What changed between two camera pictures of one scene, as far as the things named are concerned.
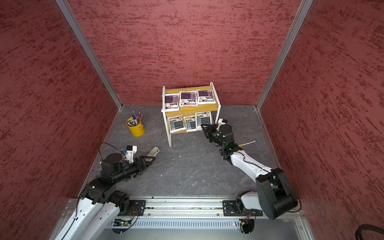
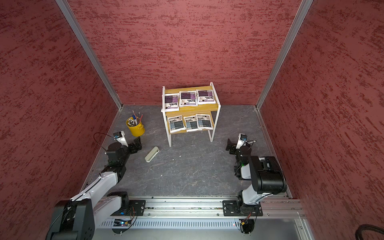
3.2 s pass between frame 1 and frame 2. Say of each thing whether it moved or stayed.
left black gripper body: moved
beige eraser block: stayed
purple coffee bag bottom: stayed
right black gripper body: moved
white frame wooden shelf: stayed
